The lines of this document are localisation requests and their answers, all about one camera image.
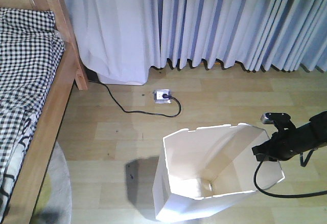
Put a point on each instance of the wooden bed frame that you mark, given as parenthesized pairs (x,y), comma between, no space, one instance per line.
(69,71)

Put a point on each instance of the black white checkered bedding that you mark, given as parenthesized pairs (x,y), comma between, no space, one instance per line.
(31,50)

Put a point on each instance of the white plastic trash bin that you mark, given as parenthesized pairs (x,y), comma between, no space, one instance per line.
(204,171)

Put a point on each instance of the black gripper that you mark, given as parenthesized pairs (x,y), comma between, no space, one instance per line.
(285,145)

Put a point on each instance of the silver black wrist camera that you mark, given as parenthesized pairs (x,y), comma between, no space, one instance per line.
(281,121)

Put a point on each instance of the white floor power socket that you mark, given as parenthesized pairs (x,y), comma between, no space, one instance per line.
(162,96)

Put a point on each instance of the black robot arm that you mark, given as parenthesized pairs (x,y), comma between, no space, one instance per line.
(317,124)

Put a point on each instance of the round grey yellow rug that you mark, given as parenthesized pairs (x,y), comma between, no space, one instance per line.
(54,204)

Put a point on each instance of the white pleated curtain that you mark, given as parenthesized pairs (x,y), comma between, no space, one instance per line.
(120,40)

